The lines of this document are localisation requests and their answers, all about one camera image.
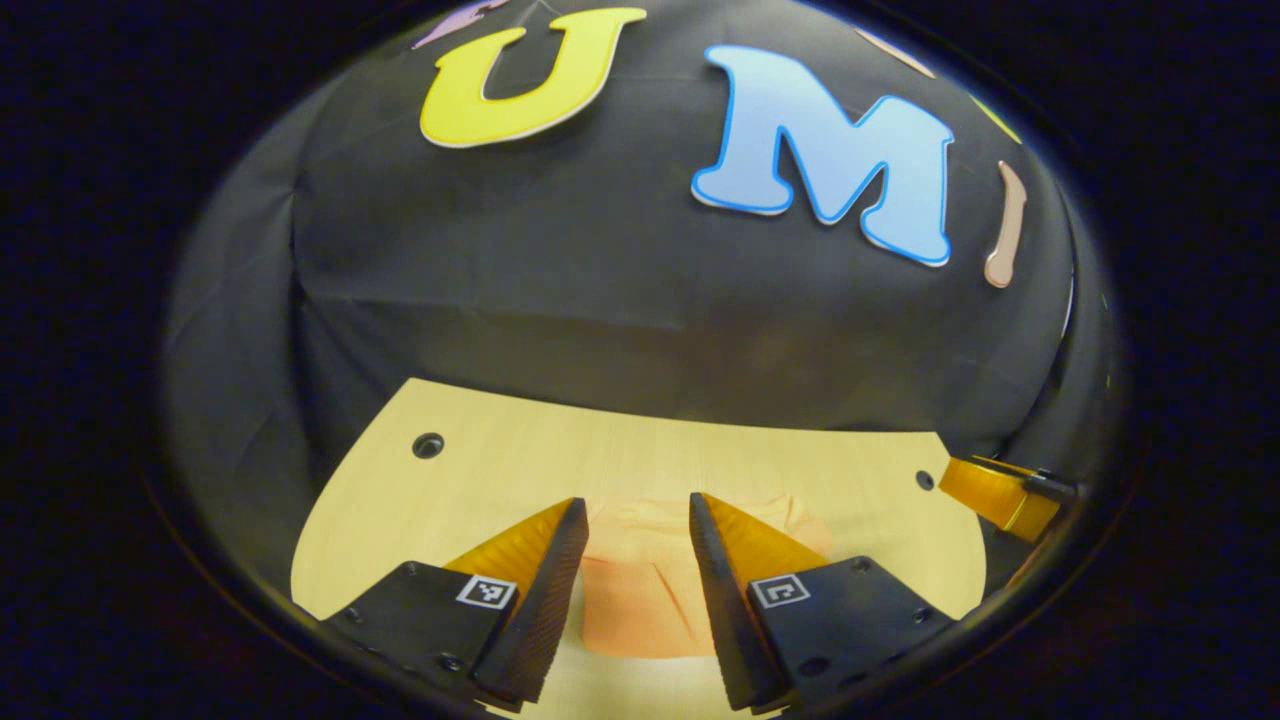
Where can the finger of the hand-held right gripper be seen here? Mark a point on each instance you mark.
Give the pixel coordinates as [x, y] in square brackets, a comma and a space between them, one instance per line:
[1000, 498]

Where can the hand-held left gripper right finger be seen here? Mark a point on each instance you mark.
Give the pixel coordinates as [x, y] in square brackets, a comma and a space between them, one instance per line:
[725, 610]

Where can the orange T-shirt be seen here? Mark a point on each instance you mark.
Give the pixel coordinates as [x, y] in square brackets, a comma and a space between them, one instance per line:
[640, 600]

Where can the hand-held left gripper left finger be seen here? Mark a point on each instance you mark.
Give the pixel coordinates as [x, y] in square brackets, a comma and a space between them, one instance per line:
[545, 610]

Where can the black backdrop cloth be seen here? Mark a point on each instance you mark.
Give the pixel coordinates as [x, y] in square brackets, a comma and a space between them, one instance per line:
[600, 260]

